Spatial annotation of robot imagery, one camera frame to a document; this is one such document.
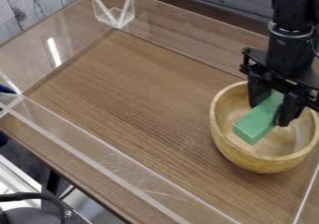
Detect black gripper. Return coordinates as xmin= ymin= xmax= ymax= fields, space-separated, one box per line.
xmin=239 ymin=29 xmax=319 ymax=127

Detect green rectangular block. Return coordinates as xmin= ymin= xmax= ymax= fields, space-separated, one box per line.
xmin=233 ymin=91 xmax=283 ymax=146

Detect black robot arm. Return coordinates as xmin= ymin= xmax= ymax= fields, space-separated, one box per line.
xmin=240 ymin=0 xmax=319 ymax=127

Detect brown wooden bowl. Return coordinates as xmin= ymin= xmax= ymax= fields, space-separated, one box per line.
xmin=209 ymin=81 xmax=319 ymax=174

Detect clear acrylic tray walls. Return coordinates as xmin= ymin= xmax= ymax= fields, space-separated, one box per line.
xmin=0 ymin=0 xmax=319 ymax=224

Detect black cable on floor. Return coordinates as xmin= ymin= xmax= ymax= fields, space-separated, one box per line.
xmin=0 ymin=191 xmax=67 ymax=224

